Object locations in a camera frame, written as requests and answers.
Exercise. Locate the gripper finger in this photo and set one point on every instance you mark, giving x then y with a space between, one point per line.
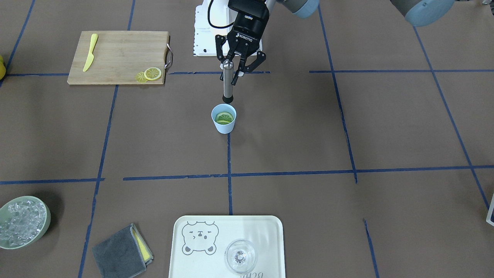
228 59
243 67

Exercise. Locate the yellow lemon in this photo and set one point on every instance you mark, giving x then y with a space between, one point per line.
3 69

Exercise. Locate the cream bear tray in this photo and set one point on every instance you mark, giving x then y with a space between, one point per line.
199 244

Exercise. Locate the blue plastic cup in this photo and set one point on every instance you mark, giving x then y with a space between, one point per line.
224 129

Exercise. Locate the clear wine glass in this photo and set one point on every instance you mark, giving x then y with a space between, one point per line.
240 256

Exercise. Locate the grey folded cloth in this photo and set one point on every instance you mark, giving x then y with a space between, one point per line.
125 254

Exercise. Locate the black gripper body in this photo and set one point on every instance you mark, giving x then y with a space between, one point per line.
248 30

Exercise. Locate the green bowl of ice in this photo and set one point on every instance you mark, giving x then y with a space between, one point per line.
24 220

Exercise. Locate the small translucent lemon slice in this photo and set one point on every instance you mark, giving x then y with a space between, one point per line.
141 77

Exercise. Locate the yellow plastic knife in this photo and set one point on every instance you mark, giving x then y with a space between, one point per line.
90 57

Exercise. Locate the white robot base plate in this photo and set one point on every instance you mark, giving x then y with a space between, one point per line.
213 17

